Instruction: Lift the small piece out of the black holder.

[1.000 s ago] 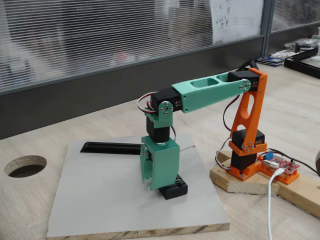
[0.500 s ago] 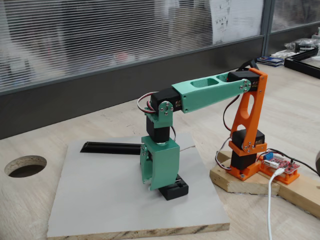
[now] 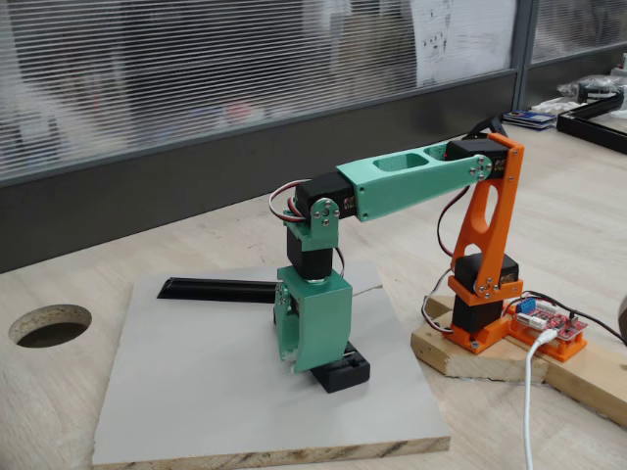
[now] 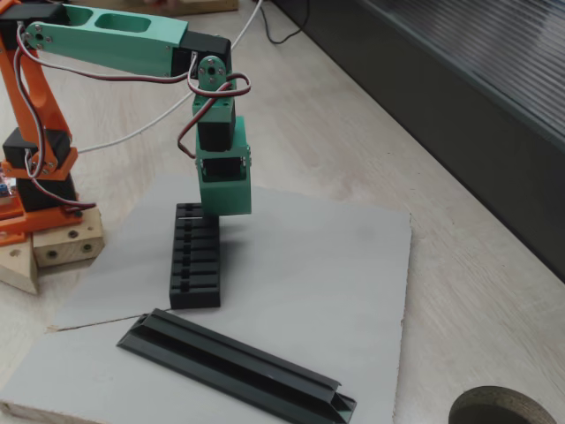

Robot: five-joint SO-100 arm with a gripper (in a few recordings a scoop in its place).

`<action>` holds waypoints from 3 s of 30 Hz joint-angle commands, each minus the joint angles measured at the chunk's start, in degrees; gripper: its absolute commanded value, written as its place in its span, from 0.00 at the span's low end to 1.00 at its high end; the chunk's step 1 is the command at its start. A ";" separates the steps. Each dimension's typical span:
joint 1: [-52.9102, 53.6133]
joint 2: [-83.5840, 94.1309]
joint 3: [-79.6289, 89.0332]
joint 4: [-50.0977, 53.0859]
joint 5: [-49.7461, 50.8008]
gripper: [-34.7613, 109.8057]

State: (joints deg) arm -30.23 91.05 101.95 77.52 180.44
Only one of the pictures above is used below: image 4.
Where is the red blue circuit board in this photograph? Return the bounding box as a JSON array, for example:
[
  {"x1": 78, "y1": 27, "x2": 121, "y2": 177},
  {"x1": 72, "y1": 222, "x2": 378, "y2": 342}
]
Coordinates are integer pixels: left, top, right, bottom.
[{"x1": 0, "y1": 172, "x2": 21, "y2": 208}]

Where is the round table cable hole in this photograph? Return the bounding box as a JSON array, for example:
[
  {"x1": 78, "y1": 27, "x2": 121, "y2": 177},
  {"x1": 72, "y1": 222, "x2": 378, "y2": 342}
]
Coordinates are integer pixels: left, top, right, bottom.
[{"x1": 448, "y1": 385, "x2": 560, "y2": 424}]

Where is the white cable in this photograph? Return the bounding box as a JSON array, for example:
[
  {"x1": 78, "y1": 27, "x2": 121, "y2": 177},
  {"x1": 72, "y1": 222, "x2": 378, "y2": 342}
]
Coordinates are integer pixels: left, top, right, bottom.
[{"x1": 79, "y1": 0, "x2": 266, "y2": 155}]

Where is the red white black servo wire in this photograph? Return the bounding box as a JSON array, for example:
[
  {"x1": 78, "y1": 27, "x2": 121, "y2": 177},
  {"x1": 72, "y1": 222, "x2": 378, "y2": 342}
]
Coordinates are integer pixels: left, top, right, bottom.
[{"x1": 12, "y1": 21, "x2": 252, "y2": 218}]

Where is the wooden triangular wedge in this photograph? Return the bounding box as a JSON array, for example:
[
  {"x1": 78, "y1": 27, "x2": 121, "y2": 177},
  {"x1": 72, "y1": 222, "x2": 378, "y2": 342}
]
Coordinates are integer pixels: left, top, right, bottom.
[{"x1": 0, "y1": 240, "x2": 40, "y2": 296}]

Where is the dark green rail profile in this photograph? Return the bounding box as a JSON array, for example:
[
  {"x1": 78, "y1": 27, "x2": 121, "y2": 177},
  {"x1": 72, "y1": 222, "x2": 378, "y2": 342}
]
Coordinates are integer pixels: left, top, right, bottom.
[{"x1": 116, "y1": 307, "x2": 358, "y2": 424}]

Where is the dark window frame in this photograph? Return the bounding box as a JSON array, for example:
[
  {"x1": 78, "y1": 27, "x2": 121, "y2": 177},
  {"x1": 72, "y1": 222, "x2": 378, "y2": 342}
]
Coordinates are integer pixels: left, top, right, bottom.
[{"x1": 273, "y1": 0, "x2": 565, "y2": 284}]

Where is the wooden plank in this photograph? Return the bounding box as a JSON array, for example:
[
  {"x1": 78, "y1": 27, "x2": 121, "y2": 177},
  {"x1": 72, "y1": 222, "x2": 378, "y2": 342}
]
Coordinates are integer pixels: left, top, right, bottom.
[{"x1": 83, "y1": 0, "x2": 239, "y2": 17}]

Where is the black slotted block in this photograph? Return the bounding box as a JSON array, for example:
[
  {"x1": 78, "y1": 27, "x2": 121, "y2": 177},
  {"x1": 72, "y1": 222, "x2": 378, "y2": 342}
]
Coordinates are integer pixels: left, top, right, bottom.
[{"x1": 169, "y1": 201, "x2": 222, "y2": 310}]

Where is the black cable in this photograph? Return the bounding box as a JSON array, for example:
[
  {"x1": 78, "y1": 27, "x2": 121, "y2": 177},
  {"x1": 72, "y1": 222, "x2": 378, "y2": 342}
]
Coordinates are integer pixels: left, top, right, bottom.
[{"x1": 260, "y1": 0, "x2": 310, "y2": 45}]

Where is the ribbed translucent window panel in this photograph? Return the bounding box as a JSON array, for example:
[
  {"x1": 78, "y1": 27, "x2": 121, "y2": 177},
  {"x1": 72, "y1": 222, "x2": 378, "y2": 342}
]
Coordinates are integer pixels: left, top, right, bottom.
[{"x1": 365, "y1": 0, "x2": 565, "y2": 151}]

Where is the wooden block with screws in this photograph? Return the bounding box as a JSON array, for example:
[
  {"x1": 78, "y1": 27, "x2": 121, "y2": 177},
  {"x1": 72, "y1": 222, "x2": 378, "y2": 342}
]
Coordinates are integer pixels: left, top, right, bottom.
[{"x1": 31, "y1": 206, "x2": 106, "y2": 269}]

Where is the grey flat board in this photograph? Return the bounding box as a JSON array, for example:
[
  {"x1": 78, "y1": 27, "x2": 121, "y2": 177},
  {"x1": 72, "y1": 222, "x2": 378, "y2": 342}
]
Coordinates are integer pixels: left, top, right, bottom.
[{"x1": 0, "y1": 171, "x2": 412, "y2": 424}]

